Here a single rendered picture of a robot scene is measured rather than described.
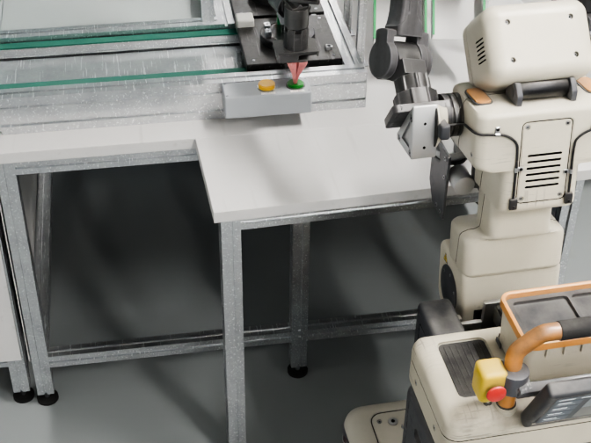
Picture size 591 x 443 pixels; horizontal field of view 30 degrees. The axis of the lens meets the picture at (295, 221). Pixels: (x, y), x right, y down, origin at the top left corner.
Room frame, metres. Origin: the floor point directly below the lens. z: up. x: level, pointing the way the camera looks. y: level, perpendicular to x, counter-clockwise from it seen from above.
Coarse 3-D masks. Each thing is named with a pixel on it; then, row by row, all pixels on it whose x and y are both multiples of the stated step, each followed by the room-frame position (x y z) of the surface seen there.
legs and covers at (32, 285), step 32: (64, 160) 2.17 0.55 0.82; (96, 160) 2.19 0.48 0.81; (128, 160) 2.20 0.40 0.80; (160, 160) 2.21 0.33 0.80; (192, 160) 2.22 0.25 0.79; (0, 192) 2.14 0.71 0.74; (32, 192) 2.80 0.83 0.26; (32, 224) 2.67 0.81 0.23; (32, 256) 2.18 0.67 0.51; (32, 288) 2.15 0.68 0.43; (32, 320) 2.15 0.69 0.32; (320, 320) 2.31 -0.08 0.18; (352, 320) 2.32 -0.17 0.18; (384, 320) 2.32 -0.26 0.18; (32, 352) 2.14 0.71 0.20; (64, 352) 2.17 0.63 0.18; (96, 352) 2.17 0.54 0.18; (128, 352) 2.19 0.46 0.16; (160, 352) 2.20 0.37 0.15; (288, 352) 2.31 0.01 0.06
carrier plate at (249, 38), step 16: (320, 16) 2.64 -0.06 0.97; (240, 32) 2.54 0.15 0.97; (256, 32) 2.55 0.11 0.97; (320, 32) 2.55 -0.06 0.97; (256, 48) 2.46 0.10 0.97; (320, 48) 2.46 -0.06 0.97; (336, 48) 2.46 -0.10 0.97; (256, 64) 2.38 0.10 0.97; (272, 64) 2.39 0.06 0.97; (320, 64) 2.41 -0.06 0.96; (336, 64) 2.41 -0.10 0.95
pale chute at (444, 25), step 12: (432, 0) 2.53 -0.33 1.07; (444, 0) 2.56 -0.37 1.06; (456, 0) 2.56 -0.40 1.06; (468, 0) 2.56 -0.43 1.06; (480, 0) 2.56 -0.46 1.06; (432, 12) 2.51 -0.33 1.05; (444, 12) 2.53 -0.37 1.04; (456, 12) 2.53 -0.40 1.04; (468, 12) 2.53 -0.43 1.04; (480, 12) 2.53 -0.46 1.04; (432, 24) 2.49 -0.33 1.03; (444, 24) 2.51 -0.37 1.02; (456, 24) 2.51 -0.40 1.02; (468, 24) 2.51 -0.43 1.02; (432, 36) 2.47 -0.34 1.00; (444, 36) 2.49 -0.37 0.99; (456, 36) 2.49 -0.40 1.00
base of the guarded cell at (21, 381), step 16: (0, 224) 2.20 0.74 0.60; (0, 240) 2.16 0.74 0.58; (0, 256) 2.15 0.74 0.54; (0, 272) 2.15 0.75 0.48; (0, 288) 2.15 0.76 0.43; (0, 304) 2.14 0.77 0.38; (16, 304) 2.36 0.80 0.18; (0, 320) 2.14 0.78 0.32; (16, 320) 2.16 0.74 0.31; (0, 336) 2.14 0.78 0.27; (16, 336) 2.15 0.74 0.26; (0, 352) 2.14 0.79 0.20; (16, 352) 2.15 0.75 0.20; (16, 368) 2.16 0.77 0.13; (16, 384) 2.15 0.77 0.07; (16, 400) 2.15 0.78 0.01
